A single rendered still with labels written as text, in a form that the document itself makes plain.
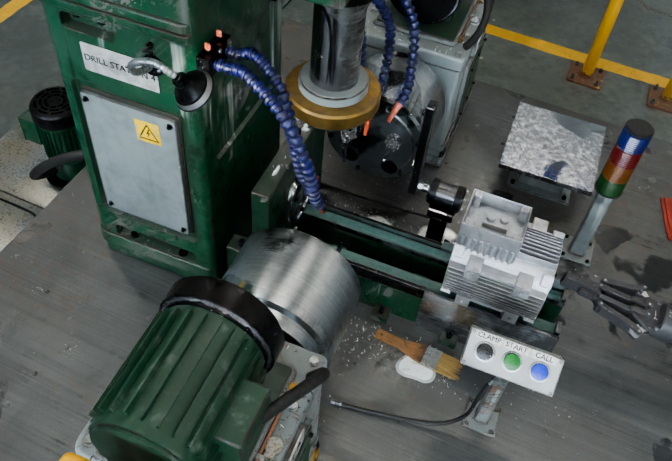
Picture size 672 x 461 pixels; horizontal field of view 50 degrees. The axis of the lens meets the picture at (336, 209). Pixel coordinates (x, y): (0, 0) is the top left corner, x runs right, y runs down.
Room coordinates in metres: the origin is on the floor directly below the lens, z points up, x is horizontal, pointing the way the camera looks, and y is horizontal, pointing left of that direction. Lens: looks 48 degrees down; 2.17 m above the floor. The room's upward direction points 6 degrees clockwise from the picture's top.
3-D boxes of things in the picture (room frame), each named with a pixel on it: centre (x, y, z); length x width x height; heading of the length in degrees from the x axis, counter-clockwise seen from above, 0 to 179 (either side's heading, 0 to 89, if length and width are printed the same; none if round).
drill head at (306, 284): (0.70, 0.09, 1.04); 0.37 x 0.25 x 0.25; 163
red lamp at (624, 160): (1.16, -0.61, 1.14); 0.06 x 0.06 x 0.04
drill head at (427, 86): (1.35, -0.11, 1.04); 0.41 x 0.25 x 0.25; 163
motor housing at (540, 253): (0.93, -0.35, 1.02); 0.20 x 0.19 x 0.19; 73
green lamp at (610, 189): (1.16, -0.61, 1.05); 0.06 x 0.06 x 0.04
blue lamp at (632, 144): (1.16, -0.61, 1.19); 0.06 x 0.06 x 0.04
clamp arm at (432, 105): (1.13, -0.17, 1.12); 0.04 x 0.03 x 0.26; 73
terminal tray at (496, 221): (0.94, -0.32, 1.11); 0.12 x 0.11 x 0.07; 73
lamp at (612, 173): (1.16, -0.61, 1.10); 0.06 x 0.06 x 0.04
